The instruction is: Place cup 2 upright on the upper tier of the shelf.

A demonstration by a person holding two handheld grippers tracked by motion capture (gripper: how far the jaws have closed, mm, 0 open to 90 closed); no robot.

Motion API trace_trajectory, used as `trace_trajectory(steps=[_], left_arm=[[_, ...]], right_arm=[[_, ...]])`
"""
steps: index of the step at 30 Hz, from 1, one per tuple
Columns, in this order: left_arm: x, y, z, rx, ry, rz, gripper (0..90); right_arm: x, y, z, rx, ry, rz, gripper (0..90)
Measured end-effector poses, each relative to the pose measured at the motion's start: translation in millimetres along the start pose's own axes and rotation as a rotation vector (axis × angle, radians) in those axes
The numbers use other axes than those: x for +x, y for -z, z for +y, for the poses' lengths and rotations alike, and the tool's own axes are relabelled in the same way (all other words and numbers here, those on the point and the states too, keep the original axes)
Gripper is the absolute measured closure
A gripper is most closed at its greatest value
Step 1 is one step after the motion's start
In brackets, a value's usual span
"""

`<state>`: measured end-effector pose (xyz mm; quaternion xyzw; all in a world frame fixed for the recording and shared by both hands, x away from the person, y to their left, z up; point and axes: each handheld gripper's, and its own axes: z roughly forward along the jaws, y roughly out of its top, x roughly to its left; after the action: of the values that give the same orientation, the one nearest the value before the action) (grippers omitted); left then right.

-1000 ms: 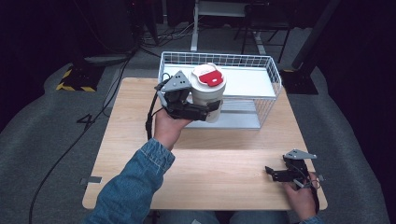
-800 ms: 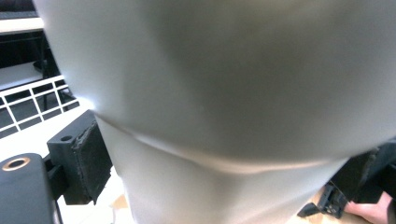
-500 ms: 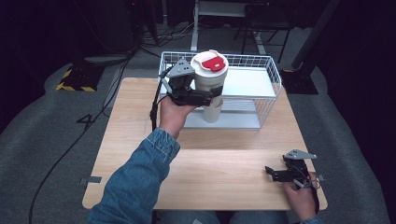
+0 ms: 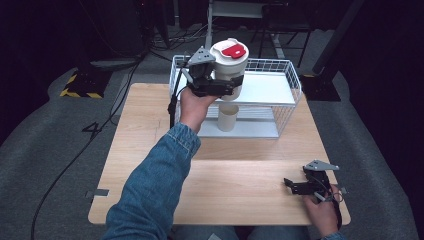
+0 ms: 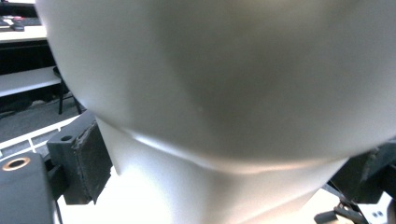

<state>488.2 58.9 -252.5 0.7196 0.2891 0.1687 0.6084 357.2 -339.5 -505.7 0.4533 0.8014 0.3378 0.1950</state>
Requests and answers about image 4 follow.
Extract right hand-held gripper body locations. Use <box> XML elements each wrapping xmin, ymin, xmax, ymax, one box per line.
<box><xmin>291</xmin><ymin>159</ymin><xmax>341</xmax><ymax>202</ymax></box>

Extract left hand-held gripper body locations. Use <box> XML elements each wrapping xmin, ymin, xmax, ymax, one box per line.
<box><xmin>181</xmin><ymin>46</ymin><xmax>235</xmax><ymax>99</ymax></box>

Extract white cup with red-tab lid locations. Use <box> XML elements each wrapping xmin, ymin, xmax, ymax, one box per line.
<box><xmin>209</xmin><ymin>37</ymin><xmax>250</xmax><ymax>102</ymax></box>

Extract white wire shelf rack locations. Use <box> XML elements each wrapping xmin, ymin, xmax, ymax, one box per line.
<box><xmin>168</xmin><ymin>54</ymin><xmax>303</xmax><ymax>140</ymax></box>

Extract white paper cup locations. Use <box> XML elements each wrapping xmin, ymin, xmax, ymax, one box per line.
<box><xmin>217</xmin><ymin>103</ymin><xmax>240</xmax><ymax>133</ymax></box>

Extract person's right hand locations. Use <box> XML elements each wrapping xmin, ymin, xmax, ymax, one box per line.
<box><xmin>302</xmin><ymin>185</ymin><xmax>342</xmax><ymax>238</ymax></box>

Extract person's left hand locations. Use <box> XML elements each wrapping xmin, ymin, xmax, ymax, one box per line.
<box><xmin>178</xmin><ymin>87</ymin><xmax>220</xmax><ymax>134</ymax></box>

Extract person's right leg in jeans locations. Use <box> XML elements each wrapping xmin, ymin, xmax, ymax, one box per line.
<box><xmin>247</xmin><ymin>225</ymin><xmax>310</xmax><ymax>240</ymax></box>

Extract person's leg in jeans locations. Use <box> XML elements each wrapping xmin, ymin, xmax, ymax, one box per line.
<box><xmin>247</xmin><ymin>225</ymin><xmax>310</xmax><ymax>240</ymax></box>
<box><xmin>171</xmin><ymin>225</ymin><xmax>240</xmax><ymax>240</ymax></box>

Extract black chair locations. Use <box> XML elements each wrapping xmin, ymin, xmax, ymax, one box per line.
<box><xmin>249</xmin><ymin>2</ymin><xmax>314</xmax><ymax>69</ymax></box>

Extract black stand with base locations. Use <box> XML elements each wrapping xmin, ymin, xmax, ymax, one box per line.
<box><xmin>298</xmin><ymin>0</ymin><xmax>367</xmax><ymax>103</ymax></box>

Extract person's left leg in jeans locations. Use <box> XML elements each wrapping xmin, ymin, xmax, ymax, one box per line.
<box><xmin>171</xmin><ymin>225</ymin><xmax>240</xmax><ymax>240</ymax></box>

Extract yellow-black striped stand base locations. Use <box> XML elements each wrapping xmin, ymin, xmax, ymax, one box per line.
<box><xmin>59</xmin><ymin>67</ymin><xmax>113</xmax><ymax>100</ymax></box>

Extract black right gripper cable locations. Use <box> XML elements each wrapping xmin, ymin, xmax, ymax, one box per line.
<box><xmin>309</xmin><ymin>176</ymin><xmax>344</xmax><ymax>231</ymax></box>

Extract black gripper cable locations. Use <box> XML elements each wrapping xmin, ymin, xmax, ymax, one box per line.
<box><xmin>309</xmin><ymin>176</ymin><xmax>344</xmax><ymax>231</ymax></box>
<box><xmin>167</xmin><ymin>59</ymin><xmax>192</xmax><ymax>130</ymax></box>

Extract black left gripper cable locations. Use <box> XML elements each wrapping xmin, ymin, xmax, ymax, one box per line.
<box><xmin>167</xmin><ymin>59</ymin><xmax>192</xmax><ymax>130</ymax></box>

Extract bundle of floor cables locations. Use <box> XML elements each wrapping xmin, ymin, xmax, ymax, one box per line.
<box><xmin>146</xmin><ymin>19</ymin><xmax>216</xmax><ymax>53</ymax></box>

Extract white desk frame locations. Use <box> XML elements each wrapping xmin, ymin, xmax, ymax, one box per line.
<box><xmin>203</xmin><ymin>0</ymin><xmax>286</xmax><ymax>60</ymax></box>

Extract black floor cable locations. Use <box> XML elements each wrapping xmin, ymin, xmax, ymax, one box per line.
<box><xmin>29</xmin><ymin>54</ymin><xmax>146</xmax><ymax>240</ymax></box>

